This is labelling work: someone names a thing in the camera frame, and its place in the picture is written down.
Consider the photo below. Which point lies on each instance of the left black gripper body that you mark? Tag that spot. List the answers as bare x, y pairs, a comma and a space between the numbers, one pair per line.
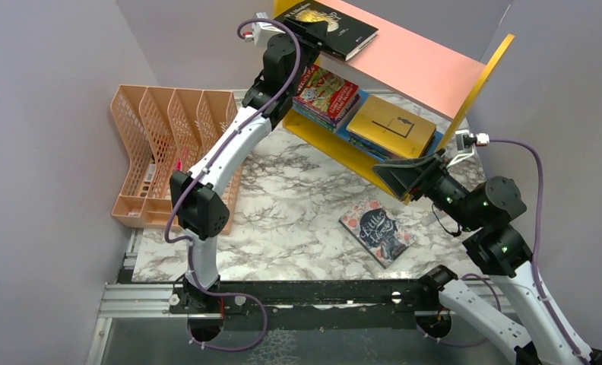
309, 44

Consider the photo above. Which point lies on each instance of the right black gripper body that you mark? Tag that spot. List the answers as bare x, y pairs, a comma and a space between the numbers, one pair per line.
442, 188

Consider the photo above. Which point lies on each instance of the black Moon and Sixpence book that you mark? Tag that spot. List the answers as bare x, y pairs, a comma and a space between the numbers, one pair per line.
346, 35

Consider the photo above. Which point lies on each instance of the yellow hardcover book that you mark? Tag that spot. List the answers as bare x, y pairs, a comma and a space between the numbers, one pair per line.
391, 126

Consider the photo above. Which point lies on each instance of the Jane Eyre book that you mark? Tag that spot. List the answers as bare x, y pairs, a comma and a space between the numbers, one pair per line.
427, 149

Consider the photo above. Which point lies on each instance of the red 13-storey treehouse book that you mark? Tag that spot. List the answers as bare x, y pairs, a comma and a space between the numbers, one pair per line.
324, 92

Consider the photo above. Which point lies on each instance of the green 104-storey treehouse book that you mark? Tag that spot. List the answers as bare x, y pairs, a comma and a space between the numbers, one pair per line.
315, 117

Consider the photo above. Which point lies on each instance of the purple 52-storey treehouse book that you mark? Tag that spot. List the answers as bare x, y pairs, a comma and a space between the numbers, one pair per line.
346, 113

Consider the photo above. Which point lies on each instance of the dark green Alice book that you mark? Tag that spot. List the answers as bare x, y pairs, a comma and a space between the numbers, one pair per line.
377, 152

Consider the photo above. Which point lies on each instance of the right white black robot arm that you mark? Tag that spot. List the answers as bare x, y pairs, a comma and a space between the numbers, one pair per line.
542, 335

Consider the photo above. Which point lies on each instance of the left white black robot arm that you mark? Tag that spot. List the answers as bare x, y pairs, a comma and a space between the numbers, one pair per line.
199, 213

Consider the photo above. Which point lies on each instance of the Little Women floral book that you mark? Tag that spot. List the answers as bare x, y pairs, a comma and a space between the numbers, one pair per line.
377, 230

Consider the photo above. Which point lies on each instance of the yellow pink blue bookshelf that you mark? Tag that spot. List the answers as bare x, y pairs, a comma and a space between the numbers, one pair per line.
432, 75

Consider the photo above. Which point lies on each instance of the orange plastic file organizer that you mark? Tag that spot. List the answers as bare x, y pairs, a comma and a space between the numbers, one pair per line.
157, 125

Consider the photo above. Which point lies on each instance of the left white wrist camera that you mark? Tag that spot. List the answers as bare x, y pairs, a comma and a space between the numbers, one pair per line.
259, 33

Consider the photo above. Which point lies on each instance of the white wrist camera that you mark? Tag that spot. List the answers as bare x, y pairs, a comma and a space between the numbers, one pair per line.
259, 33
466, 145

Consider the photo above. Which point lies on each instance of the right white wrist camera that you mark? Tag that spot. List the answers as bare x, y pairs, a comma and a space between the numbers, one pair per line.
466, 145

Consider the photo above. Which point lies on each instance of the black mounting rail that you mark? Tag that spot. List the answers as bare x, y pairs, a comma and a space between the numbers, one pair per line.
313, 305

